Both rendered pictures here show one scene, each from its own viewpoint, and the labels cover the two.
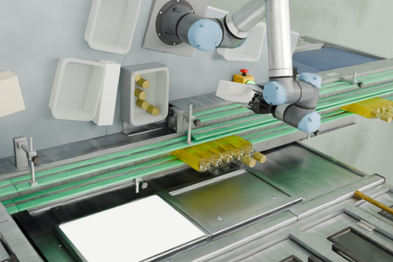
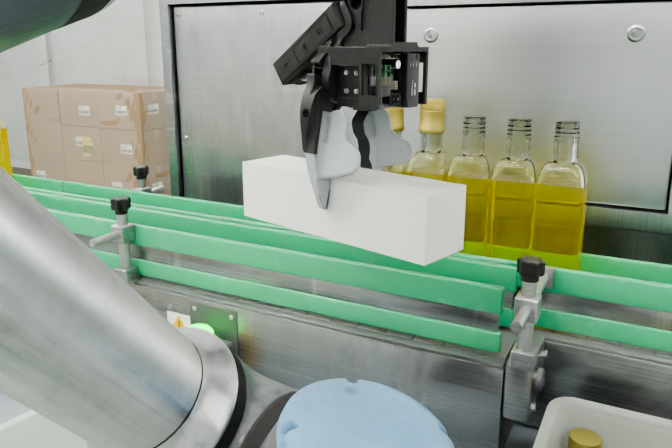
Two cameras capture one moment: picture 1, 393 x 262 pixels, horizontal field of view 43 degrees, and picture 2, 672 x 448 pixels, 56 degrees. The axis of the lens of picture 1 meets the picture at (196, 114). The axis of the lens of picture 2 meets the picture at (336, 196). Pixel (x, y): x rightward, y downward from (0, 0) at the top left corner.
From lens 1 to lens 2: 156 cm
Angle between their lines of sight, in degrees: 42
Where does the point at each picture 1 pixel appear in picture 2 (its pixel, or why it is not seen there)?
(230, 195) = (518, 107)
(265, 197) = (452, 43)
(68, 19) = not seen: outside the picture
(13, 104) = not seen: outside the picture
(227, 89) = (442, 201)
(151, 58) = not seen: outside the picture
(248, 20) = (149, 313)
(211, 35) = (354, 421)
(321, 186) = (279, 29)
